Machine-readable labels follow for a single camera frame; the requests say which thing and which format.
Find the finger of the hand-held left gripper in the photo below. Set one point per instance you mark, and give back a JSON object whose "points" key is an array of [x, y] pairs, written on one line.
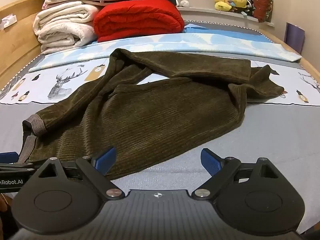
{"points": [[8, 157]]}

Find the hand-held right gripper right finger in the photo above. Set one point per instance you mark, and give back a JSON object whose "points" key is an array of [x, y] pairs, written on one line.
{"points": [[211, 162]]}

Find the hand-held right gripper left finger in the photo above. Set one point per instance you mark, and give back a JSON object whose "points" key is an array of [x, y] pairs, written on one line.
{"points": [[106, 158]]}

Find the grey deer print bed sheet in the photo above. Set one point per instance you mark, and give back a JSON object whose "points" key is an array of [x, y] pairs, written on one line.
{"points": [[262, 135]]}

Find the light blue blanket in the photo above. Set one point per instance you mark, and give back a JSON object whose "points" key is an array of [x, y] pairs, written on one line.
{"points": [[200, 42]]}

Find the clear plastic packet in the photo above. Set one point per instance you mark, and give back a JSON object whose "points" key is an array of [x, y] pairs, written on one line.
{"points": [[8, 20]]}

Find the folded white blanket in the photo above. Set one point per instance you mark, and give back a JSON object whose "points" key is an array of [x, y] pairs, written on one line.
{"points": [[62, 27]]}

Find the folded red quilt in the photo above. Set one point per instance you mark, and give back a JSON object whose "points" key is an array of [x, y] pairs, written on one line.
{"points": [[137, 17]]}

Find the white window sill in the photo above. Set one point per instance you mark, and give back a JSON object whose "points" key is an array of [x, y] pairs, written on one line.
{"points": [[212, 15]]}

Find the purple board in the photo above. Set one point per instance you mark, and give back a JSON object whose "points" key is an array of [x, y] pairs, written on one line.
{"points": [[295, 37]]}

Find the striped black white plush toy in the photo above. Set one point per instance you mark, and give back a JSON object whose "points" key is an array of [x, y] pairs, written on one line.
{"points": [[246, 8]]}

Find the maroon cushion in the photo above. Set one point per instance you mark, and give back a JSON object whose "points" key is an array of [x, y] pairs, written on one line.
{"points": [[262, 5]]}

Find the wooden bed frame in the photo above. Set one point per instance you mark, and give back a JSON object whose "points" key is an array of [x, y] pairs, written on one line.
{"points": [[17, 40]]}

